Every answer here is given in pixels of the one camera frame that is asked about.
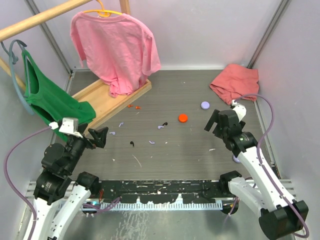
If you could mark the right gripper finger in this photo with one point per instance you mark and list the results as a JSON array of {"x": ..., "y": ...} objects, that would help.
[
  {"x": 218, "y": 130},
  {"x": 213, "y": 119}
]

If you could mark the white slotted cable duct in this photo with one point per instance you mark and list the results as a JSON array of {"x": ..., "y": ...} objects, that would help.
[{"x": 175, "y": 206}]

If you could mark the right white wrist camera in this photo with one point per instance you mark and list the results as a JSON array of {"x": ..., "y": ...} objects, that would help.
[{"x": 239, "y": 109}]

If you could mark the salmon folded cloth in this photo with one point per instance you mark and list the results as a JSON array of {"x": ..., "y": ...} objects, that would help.
[{"x": 235, "y": 81}]

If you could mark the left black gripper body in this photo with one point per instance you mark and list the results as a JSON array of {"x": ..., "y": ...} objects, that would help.
[{"x": 77, "y": 145}]

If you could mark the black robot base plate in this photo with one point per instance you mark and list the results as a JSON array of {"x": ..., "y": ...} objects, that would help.
[{"x": 160, "y": 191}]

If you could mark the orange earbud case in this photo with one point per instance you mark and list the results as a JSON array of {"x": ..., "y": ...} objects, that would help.
[{"x": 182, "y": 118}]

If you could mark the grey-blue clothes hanger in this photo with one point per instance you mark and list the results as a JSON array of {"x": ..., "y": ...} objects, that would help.
[{"x": 12, "y": 61}]

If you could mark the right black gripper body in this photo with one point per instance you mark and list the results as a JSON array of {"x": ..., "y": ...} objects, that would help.
[{"x": 243, "y": 124}]

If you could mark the wooden clothes rack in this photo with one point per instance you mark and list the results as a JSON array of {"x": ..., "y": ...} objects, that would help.
[{"x": 97, "y": 92}]

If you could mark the pink t-shirt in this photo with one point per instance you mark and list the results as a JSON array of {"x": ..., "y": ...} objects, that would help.
[{"x": 120, "y": 50}]

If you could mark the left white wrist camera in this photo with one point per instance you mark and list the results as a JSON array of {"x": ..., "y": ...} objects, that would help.
[{"x": 69, "y": 127}]

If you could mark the green tank top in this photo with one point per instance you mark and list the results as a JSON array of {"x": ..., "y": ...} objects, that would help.
[{"x": 50, "y": 101}]

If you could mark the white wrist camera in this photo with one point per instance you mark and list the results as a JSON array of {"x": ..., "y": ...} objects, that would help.
[
  {"x": 69, "y": 127},
  {"x": 239, "y": 109}
]

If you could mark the orange clothes hanger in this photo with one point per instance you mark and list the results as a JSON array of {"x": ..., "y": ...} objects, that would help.
[{"x": 102, "y": 12}]

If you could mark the lilac earbud charging case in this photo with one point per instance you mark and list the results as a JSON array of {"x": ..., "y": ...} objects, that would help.
[{"x": 236, "y": 159}]

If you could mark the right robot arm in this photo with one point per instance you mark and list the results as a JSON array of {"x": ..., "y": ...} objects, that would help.
[{"x": 279, "y": 213}]

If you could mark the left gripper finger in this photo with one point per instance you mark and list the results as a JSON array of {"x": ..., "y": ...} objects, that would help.
[
  {"x": 94, "y": 135},
  {"x": 102, "y": 137}
]

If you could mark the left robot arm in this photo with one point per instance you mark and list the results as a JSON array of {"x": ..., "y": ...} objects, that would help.
[{"x": 56, "y": 199}]

